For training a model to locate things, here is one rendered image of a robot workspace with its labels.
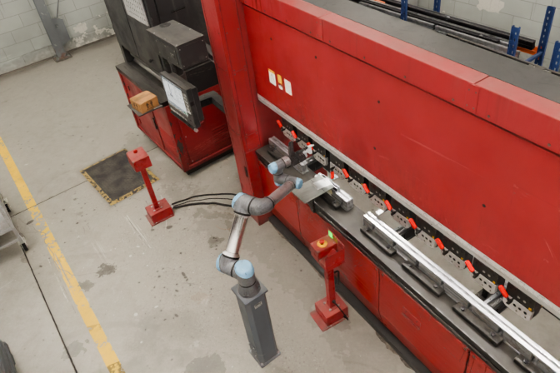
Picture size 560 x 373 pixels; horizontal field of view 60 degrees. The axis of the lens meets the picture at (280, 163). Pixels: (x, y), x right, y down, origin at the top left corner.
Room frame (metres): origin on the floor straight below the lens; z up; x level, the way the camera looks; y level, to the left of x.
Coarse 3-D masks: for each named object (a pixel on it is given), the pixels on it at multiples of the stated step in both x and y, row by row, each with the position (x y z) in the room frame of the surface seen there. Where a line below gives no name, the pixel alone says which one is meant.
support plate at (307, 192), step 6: (312, 180) 2.78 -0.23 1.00; (318, 180) 2.77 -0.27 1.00; (306, 186) 2.72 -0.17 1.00; (312, 186) 2.71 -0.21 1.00; (330, 186) 2.68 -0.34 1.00; (294, 192) 2.67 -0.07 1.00; (300, 192) 2.67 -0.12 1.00; (306, 192) 2.66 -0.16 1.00; (312, 192) 2.65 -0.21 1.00; (318, 192) 2.64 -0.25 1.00; (324, 192) 2.64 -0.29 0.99; (300, 198) 2.60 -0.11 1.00; (306, 198) 2.59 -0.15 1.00; (312, 198) 2.59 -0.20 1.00
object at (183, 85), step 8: (160, 72) 3.71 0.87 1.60; (168, 80) 3.58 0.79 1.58; (176, 80) 3.53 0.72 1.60; (184, 80) 3.57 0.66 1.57; (184, 88) 3.38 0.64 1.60; (192, 88) 3.41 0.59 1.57; (184, 96) 3.39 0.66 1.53; (192, 96) 3.37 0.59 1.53; (192, 104) 3.36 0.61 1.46; (200, 104) 3.42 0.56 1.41; (176, 112) 3.61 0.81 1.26; (192, 112) 3.35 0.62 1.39; (200, 112) 3.41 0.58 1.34; (192, 120) 3.36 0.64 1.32; (200, 120) 3.40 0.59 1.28
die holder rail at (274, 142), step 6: (270, 138) 3.45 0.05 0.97; (276, 138) 3.44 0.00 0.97; (270, 144) 3.44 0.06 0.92; (276, 144) 3.35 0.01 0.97; (282, 144) 3.34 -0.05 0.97; (276, 150) 3.38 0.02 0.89; (282, 150) 3.25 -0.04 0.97; (282, 156) 3.27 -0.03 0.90; (306, 162) 3.04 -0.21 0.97; (300, 168) 3.05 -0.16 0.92; (306, 168) 3.05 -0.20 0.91
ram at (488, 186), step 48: (288, 48) 2.99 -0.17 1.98; (336, 48) 2.55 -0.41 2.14; (288, 96) 3.06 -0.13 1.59; (336, 96) 2.56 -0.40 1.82; (384, 96) 2.20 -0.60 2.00; (432, 96) 1.92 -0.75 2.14; (336, 144) 2.59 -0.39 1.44; (384, 144) 2.19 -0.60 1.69; (432, 144) 1.89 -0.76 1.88; (480, 144) 1.66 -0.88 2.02; (528, 144) 1.48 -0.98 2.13; (432, 192) 1.86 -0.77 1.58; (480, 192) 1.63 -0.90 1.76; (528, 192) 1.44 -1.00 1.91; (480, 240) 1.59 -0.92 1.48; (528, 240) 1.39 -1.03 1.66
